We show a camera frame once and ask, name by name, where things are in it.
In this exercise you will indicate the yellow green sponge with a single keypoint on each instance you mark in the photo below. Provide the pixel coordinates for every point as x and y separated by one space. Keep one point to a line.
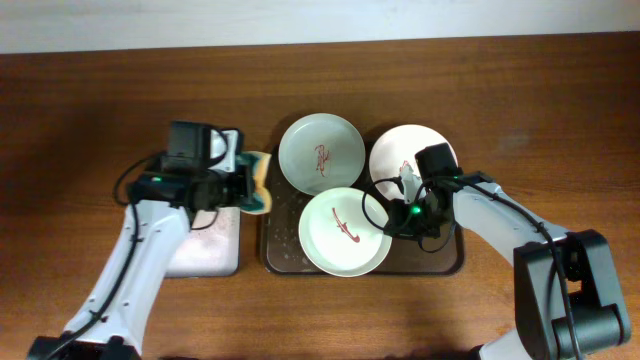
259 200

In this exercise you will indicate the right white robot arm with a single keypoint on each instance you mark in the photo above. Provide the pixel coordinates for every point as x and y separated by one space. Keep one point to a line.
568 298

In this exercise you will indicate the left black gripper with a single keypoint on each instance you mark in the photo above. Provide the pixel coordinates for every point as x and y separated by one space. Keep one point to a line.
238 178

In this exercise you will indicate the small white foam tray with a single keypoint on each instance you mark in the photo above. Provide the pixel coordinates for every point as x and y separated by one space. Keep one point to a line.
211 249

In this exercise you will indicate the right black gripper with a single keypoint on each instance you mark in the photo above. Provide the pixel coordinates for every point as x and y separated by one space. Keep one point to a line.
397 226

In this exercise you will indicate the pale green plate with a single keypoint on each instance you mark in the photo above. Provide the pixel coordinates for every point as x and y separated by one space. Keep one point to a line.
321 151

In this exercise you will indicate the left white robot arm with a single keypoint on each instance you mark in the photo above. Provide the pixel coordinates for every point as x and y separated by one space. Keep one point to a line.
182 219

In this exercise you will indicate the dark brown serving tray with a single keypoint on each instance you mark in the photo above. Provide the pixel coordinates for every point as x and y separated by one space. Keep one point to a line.
282 253

